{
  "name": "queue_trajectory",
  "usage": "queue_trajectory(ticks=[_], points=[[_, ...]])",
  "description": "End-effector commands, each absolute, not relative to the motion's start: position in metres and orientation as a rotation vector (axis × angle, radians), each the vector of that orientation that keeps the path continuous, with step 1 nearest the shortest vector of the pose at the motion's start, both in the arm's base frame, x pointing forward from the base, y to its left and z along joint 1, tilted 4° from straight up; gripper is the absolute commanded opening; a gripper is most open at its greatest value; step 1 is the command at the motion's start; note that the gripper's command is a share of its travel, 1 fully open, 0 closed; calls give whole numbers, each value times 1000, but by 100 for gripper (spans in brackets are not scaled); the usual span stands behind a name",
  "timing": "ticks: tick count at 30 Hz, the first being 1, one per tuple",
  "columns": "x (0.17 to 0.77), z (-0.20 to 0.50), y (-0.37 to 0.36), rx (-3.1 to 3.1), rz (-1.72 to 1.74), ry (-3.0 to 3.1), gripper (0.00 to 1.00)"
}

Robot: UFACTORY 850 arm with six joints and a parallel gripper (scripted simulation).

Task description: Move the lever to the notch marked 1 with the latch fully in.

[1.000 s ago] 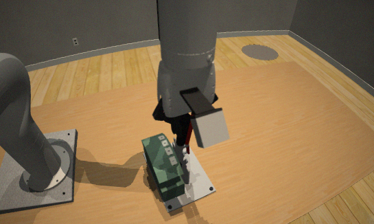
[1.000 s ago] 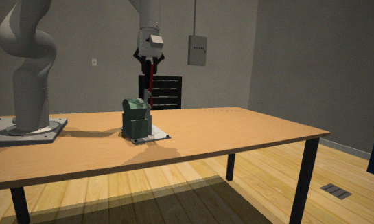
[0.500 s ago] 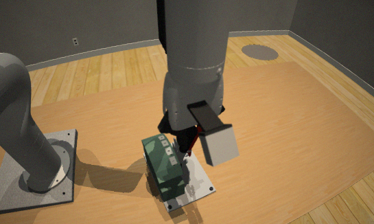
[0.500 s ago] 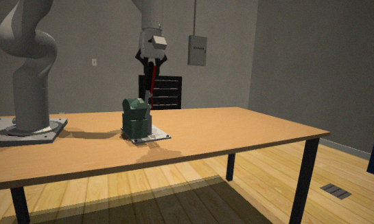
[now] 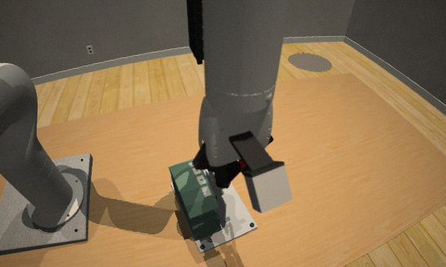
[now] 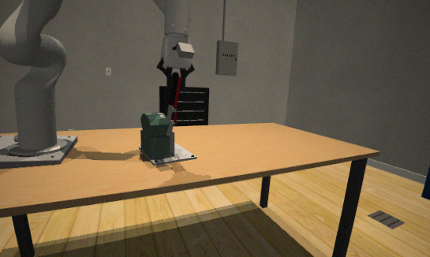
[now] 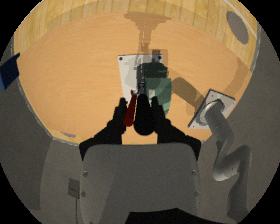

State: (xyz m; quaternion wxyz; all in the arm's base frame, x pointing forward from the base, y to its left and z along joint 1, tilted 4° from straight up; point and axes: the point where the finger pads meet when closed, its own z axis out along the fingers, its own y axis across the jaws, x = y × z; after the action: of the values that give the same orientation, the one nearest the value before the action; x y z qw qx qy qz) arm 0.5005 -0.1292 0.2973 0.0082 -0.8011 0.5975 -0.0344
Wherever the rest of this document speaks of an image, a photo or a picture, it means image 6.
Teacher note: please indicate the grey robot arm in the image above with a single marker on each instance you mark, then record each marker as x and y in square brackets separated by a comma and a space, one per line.
[22, 44]

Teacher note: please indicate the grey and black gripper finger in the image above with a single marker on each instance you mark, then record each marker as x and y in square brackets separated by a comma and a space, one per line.
[167, 72]
[184, 74]

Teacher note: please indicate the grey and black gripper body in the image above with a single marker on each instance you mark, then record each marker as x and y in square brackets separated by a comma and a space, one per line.
[170, 57]

